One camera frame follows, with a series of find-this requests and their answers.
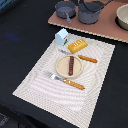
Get wooden handled knife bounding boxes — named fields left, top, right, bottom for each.
left=58, top=49, right=98, bottom=63

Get red toy sausage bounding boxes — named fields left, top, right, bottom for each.
left=68, top=56, right=74, bottom=76

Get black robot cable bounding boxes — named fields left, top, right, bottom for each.
left=79, top=0, right=114, bottom=13

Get wooden handled fork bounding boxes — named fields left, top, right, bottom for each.
left=44, top=71, right=85, bottom=90

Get cream bowl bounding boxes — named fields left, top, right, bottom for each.
left=116, top=4, right=128, bottom=31

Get beige woven placemat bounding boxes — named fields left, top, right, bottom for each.
left=13, top=34, right=115, bottom=128

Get yellow bread loaf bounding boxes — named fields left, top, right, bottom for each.
left=68, top=39, right=88, bottom=53

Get light blue milk carton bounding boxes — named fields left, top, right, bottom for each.
left=55, top=29, right=68, bottom=46

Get large grey pot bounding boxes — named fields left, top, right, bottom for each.
left=78, top=2, right=101, bottom=24

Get tan round plate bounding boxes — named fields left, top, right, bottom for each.
left=56, top=55, right=83, bottom=78

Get small grey saucepan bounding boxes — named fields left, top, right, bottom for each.
left=55, top=1, right=75, bottom=23

